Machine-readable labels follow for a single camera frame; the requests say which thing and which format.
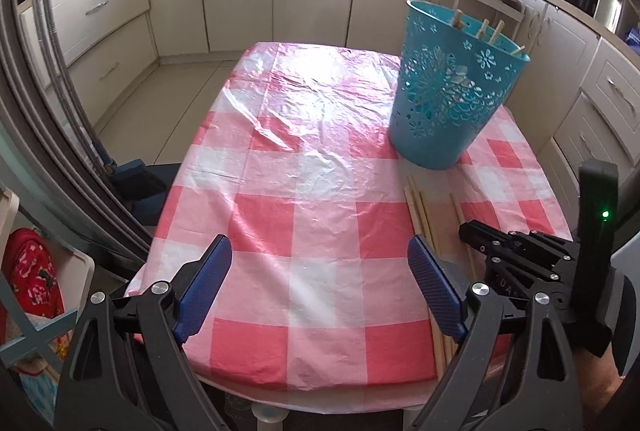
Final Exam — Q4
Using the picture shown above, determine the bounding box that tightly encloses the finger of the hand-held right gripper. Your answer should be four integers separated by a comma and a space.
482, 257, 580, 312
459, 220, 581, 273

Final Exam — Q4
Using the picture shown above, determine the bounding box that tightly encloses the white electric water boiler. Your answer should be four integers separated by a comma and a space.
595, 0, 626, 32

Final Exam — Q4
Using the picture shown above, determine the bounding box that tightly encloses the pink white checked tablecloth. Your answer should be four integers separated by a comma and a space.
122, 42, 573, 404

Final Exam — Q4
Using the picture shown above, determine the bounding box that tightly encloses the grey sliding door frame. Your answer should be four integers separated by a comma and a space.
0, 0, 156, 272

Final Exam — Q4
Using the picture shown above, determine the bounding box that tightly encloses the blue perforated plastic basket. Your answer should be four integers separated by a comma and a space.
389, 0, 531, 170

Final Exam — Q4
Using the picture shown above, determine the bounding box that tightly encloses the row of wooden chopsticks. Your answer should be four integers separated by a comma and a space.
402, 175, 458, 379

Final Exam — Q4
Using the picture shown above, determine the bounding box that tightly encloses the dark blue dustpan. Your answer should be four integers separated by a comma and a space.
102, 146, 181, 227

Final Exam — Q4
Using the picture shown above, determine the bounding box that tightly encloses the person's right forearm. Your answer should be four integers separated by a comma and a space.
575, 271, 631, 422

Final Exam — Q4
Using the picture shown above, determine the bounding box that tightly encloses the white kitchen trolley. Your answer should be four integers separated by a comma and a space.
435, 0, 526, 46

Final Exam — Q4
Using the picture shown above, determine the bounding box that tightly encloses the blue beige shoe rack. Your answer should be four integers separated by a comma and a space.
0, 188, 96, 412

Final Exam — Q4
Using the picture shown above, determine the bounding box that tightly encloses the red floral slipper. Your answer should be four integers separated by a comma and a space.
0, 228, 66, 327

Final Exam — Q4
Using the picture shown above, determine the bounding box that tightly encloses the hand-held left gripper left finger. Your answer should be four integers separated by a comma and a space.
52, 234, 233, 431

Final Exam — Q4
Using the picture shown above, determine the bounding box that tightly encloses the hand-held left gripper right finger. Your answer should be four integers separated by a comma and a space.
407, 235, 586, 431

